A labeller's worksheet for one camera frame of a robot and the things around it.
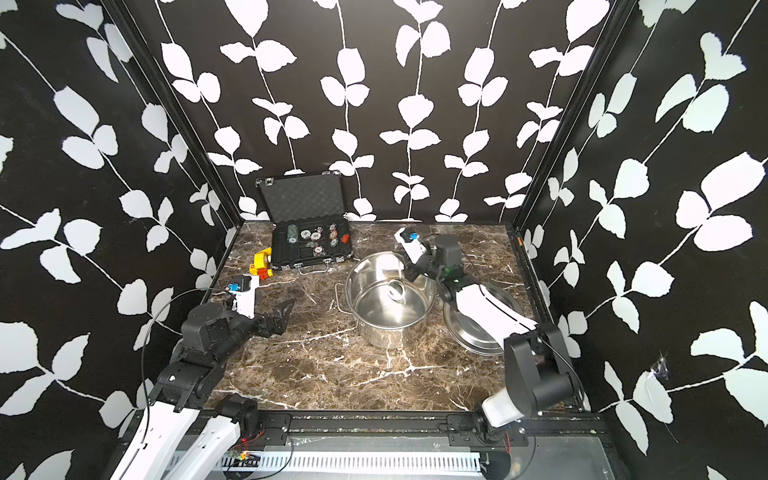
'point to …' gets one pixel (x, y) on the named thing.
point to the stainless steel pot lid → (471, 333)
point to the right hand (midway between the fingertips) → (393, 246)
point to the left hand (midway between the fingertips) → (278, 293)
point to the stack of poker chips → (292, 234)
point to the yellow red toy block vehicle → (262, 264)
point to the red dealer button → (345, 238)
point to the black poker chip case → (309, 225)
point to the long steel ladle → (396, 290)
